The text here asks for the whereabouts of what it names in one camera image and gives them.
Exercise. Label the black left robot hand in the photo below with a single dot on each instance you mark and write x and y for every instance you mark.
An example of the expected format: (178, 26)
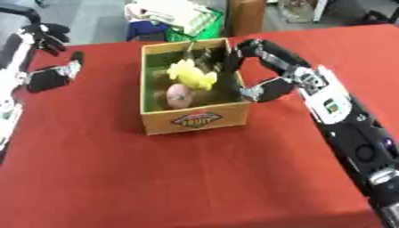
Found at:
(48, 78)

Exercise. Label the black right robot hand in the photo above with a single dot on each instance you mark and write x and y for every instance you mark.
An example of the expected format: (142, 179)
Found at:
(275, 53)

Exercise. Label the yellow soft toy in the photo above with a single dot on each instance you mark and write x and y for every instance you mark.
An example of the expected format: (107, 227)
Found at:
(191, 74)

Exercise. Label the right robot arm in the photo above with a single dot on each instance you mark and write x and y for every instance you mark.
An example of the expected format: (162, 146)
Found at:
(358, 139)

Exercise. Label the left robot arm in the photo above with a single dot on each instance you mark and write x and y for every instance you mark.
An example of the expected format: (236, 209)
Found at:
(13, 59)

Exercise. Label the tan cardboard box green inside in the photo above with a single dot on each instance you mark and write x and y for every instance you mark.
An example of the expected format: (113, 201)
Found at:
(195, 120)

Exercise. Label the white furniture leg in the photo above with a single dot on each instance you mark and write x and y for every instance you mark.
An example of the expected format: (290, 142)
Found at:
(319, 10)

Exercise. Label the green basket with cloths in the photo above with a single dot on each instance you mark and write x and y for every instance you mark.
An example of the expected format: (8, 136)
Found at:
(195, 20)

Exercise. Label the pink egg-shaped toy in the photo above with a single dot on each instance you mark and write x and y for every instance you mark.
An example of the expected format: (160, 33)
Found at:
(178, 96)

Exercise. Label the blue bag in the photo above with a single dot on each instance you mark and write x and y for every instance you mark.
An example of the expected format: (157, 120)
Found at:
(145, 31)

